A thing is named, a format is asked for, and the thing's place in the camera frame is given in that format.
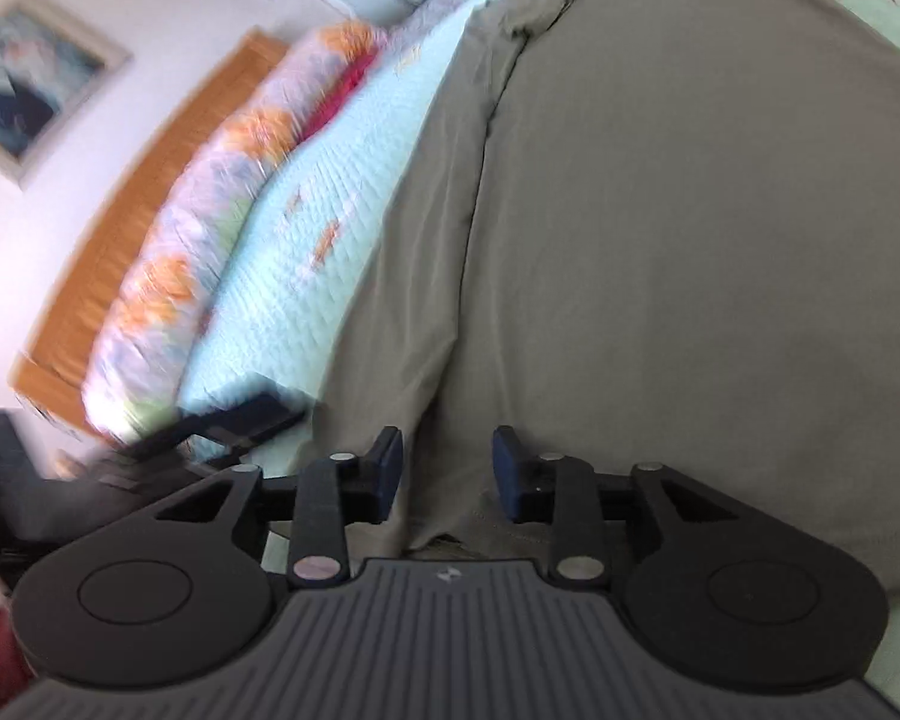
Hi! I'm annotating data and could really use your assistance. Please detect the framed wall picture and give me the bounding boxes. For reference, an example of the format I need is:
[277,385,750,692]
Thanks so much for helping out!
[0,0,133,187]

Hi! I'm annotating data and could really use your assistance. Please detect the wooden headboard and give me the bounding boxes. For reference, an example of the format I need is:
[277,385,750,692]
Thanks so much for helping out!
[9,29,289,434]

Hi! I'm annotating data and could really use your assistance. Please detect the floral rolled duvet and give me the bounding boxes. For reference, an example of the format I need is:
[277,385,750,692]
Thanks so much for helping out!
[80,20,386,440]

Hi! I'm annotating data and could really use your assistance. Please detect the mint bee-print bed quilt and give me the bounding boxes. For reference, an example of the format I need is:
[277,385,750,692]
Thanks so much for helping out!
[175,0,900,714]

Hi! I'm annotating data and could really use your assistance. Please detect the grey-green t-shirt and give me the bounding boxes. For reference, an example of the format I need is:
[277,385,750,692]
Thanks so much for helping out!
[310,0,900,602]

